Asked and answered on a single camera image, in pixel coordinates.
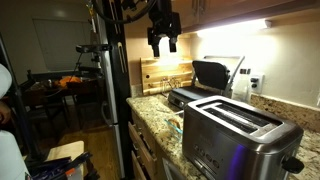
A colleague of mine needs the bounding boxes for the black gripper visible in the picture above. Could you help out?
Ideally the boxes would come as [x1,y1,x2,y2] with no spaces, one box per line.
[147,0,183,58]

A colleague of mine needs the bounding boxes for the stainless steel two-slot toaster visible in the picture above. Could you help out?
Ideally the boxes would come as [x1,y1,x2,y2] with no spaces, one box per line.
[181,94,305,180]

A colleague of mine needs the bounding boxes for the black toaster knob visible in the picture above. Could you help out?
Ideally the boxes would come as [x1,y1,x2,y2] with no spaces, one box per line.
[280,155,305,175]

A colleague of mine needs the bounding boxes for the wooden cutting board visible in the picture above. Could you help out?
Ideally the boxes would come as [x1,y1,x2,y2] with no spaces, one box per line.
[139,57,195,97]

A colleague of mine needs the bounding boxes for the black panini grill press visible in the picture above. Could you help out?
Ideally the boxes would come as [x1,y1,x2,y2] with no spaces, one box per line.
[167,55,246,110]

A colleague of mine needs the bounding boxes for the under cabinet light strip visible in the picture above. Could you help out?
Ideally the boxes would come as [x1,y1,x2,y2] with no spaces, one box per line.
[195,19,273,38]

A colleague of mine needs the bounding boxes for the stainless steel refrigerator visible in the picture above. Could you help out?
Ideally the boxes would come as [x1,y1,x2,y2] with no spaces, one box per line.
[93,0,135,179]

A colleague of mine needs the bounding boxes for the wooden upper cabinet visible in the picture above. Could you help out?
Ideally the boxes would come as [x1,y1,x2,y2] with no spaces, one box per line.
[171,0,320,34]

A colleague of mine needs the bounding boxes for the clear glass baking dish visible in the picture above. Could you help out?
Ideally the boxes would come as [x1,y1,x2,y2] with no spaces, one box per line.
[163,109,186,141]

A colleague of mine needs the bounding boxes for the clear plastic bottle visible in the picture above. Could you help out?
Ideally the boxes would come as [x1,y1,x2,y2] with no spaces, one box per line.
[232,68,253,103]

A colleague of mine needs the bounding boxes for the dark wooden chair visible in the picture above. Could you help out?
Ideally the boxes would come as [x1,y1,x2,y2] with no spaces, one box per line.
[65,79,105,130]

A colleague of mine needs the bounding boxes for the orange object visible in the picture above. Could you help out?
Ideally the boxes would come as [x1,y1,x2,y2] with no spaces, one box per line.
[54,75,83,89]

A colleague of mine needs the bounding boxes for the wooden lower cabinet drawers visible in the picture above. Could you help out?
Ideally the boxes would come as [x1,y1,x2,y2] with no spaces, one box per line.
[127,109,188,180]

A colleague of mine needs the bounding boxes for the dark dining table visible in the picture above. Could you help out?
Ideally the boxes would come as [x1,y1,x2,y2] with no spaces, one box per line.
[19,69,104,108]

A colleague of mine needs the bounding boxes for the light wooden board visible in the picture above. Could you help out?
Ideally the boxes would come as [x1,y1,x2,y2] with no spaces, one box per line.
[44,140,86,164]

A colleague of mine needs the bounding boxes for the black clamp orange tip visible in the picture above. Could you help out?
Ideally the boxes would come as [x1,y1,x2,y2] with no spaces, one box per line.
[28,151,101,180]

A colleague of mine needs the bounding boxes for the black stand pole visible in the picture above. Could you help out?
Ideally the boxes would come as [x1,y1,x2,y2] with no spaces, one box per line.
[0,33,43,163]

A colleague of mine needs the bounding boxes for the white rounded object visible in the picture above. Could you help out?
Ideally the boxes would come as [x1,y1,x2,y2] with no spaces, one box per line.
[0,129,31,180]
[0,63,13,100]

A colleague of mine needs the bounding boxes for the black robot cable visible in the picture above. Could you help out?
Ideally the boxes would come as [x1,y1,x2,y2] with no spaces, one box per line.
[91,0,158,25]

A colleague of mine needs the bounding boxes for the black camera on stand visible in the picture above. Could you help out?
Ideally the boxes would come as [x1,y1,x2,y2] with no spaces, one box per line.
[75,43,112,55]

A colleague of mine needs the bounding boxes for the white wall outlet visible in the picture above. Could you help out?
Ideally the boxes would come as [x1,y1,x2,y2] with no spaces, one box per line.
[249,73,265,95]

